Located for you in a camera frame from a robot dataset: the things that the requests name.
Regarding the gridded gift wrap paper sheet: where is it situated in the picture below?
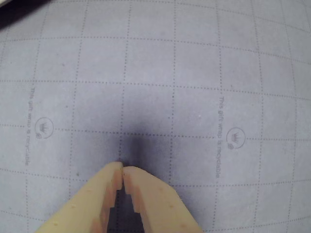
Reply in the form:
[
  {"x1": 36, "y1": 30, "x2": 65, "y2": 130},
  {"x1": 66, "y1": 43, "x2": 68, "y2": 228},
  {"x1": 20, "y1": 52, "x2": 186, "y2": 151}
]
[{"x1": 0, "y1": 0, "x2": 311, "y2": 233}]

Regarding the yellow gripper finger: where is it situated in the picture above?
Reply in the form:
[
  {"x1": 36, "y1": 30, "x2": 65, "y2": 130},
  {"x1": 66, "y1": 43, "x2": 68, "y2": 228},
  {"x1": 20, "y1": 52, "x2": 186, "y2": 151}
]
[
  {"x1": 123, "y1": 166, "x2": 204, "y2": 233},
  {"x1": 36, "y1": 162, "x2": 124, "y2": 233}
]

